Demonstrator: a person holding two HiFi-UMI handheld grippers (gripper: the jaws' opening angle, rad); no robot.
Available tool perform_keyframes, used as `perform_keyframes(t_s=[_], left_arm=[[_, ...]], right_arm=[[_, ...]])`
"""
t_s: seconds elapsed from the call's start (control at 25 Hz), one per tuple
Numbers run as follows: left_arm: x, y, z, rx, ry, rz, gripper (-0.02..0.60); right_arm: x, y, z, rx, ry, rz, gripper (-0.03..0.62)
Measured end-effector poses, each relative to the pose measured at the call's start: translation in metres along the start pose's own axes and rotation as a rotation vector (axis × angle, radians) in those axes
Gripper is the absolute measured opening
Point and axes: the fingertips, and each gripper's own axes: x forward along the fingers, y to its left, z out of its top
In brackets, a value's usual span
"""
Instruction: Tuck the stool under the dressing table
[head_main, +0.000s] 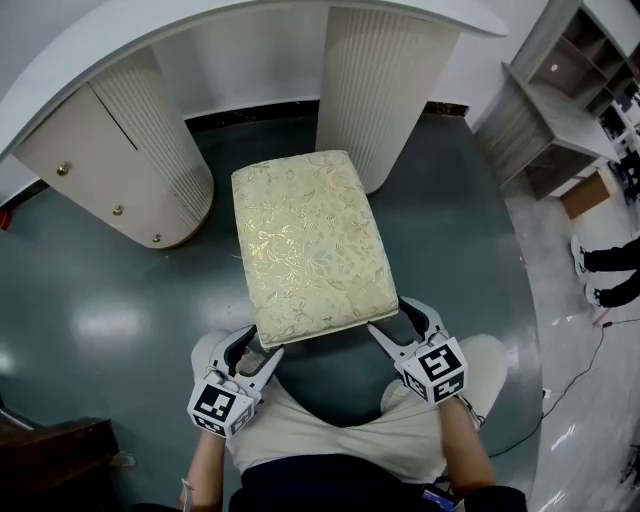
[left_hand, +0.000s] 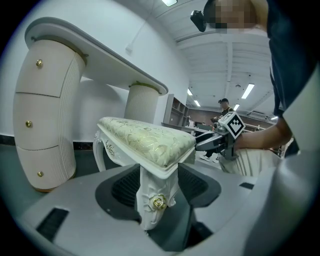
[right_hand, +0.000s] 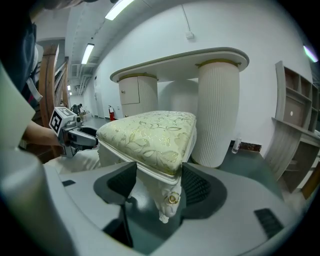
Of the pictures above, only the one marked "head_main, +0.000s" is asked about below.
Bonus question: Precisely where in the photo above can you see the black floor cable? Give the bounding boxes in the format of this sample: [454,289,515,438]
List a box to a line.
[487,319,640,459]

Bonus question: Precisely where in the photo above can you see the black waist device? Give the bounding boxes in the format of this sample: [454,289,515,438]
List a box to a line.
[419,484,454,512]

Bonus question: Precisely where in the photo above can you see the person's beige trousers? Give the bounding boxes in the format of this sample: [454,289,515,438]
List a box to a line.
[191,327,506,484]

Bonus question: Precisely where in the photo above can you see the person's right forearm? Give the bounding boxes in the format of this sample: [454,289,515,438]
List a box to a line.
[437,394,499,501]

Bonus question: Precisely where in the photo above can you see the person's left forearm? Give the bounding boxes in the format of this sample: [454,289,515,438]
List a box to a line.
[185,432,231,506]

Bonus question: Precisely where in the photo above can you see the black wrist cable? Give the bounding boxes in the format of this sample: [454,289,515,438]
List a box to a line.
[455,393,487,432]

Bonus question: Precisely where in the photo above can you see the cream upholstered stool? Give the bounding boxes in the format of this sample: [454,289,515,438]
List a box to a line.
[230,148,400,350]

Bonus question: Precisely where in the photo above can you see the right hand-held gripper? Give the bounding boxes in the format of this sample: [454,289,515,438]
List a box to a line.
[367,296,469,404]

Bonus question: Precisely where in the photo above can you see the dark wooden slatted furniture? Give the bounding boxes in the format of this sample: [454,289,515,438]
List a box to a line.
[0,394,126,512]

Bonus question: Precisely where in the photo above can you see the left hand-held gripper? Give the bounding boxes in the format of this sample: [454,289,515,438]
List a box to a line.
[187,325,286,439]

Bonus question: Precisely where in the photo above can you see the brown cardboard box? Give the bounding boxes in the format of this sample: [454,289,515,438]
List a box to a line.
[559,169,615,220]

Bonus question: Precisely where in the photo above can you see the person's dark shirt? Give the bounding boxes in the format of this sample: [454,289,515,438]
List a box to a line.
[129,452,529,512]

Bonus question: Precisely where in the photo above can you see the white kidney-shaped vanity desk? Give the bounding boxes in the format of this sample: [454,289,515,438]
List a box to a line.
[0,0,510,250]

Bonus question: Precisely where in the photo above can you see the grey wooden shelf desk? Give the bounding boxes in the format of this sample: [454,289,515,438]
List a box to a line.
[473,0,640,201]

